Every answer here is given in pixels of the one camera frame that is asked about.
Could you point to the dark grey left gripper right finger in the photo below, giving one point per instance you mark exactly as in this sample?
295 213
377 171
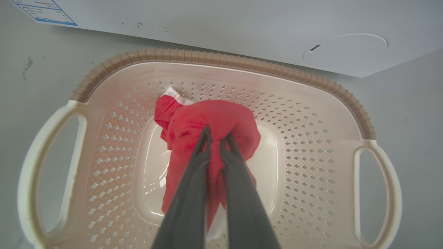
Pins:
244 204

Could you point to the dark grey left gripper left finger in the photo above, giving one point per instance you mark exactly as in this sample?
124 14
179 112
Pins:
188 200

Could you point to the red cloth garment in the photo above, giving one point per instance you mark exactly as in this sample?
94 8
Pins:
211 121

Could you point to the beige plastic laundry basket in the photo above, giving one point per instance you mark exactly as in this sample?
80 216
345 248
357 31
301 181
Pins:
114 173

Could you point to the blue-bordered white label sticker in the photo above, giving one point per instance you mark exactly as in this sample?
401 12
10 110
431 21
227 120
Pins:
45 12

